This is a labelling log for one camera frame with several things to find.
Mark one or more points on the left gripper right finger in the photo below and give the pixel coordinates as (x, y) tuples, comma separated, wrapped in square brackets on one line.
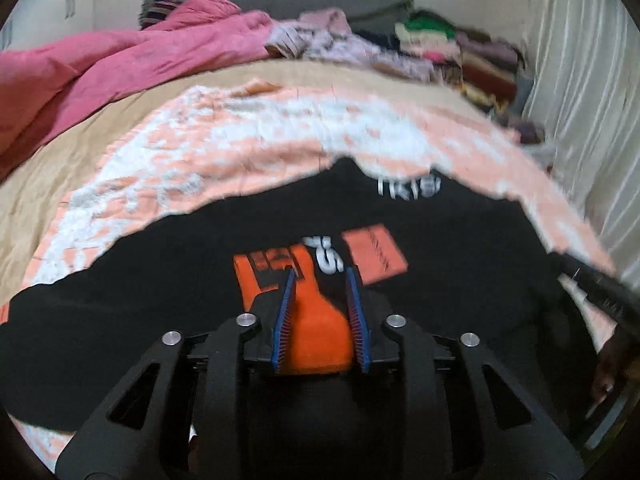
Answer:
[(466, 416)]

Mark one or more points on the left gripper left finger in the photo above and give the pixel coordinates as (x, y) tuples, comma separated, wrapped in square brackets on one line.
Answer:
[(174, 414)]

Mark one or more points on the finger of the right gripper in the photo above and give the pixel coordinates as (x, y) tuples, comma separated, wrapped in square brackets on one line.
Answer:
[(607, 294)]

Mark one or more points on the black sweater with orange print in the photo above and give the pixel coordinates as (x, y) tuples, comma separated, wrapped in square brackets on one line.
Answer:
[(452, 260)]

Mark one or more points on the stack of folded clothes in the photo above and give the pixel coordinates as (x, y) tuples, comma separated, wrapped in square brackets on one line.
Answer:
[(490, 73)]

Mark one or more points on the lilac crumpled clothes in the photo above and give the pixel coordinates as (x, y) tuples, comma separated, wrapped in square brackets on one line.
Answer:
[(325, 36)]

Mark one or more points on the person's right hand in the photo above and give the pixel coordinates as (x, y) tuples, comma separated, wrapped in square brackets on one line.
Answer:
[(613, 360)]

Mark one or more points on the beige bed cover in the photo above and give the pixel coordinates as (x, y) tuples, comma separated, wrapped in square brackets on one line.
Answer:
[(30, 195)]

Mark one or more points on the white curtain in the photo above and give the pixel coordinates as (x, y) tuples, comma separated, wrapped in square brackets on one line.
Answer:
[(586, 58)]

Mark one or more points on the pink quilt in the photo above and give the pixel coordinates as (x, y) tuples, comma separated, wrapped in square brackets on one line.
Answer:
[(47, 90)]

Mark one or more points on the striped dark pillow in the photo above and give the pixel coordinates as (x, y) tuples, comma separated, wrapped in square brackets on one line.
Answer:
[(157, 11)]

